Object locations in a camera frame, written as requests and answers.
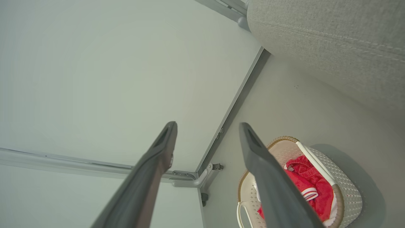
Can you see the black caster wheel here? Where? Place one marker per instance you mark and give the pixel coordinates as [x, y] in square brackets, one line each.
[204, 199]
[217, 166]

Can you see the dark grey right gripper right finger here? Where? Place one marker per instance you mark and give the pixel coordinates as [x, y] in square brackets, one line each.
[275, 190]

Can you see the beige woven laundry basket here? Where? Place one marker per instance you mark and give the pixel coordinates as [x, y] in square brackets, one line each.
[346, 186]

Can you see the grey partition foot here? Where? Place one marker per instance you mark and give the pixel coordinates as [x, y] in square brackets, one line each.
[193, 183]

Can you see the grey partition base rail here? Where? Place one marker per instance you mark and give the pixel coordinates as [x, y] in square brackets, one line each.
[234, 107]
[63, 160]

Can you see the red garment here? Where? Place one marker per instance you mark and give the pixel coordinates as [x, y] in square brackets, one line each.
[316, 183]

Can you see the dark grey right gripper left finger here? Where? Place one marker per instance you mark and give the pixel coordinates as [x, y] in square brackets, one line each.
[139, 190]

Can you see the grey fabric sofa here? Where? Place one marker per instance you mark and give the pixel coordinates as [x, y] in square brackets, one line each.
[332, 38]

